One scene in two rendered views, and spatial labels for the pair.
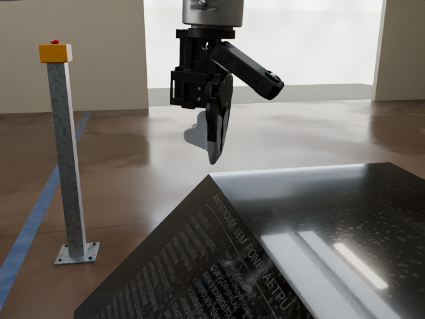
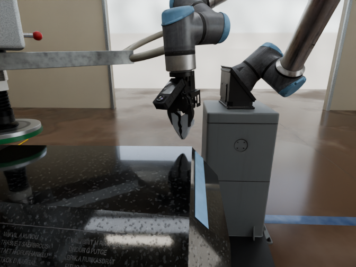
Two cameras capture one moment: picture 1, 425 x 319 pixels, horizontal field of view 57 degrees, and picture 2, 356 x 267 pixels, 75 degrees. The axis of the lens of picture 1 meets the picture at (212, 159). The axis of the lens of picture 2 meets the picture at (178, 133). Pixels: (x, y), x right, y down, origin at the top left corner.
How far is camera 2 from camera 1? 1.05 m
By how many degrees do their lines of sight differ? 98
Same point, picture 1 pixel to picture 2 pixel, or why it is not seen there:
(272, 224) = (124, 149)
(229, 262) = not seen: hidden behind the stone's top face
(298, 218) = (124, 154)
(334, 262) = (89, 152)
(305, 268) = (92, 148)
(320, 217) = (119, 158)
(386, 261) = (78, 160)
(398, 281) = (69, 158)
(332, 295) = (78, 149)
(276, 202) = (142, 153)
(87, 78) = not seen: outside the picture
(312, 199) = (139, 161)
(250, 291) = not seen: hidden behind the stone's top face
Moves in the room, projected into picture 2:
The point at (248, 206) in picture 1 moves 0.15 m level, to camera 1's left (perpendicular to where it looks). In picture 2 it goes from (144, 148) to (159, 134)
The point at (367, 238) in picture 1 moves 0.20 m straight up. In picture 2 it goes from (94, 161) to (85, 89)
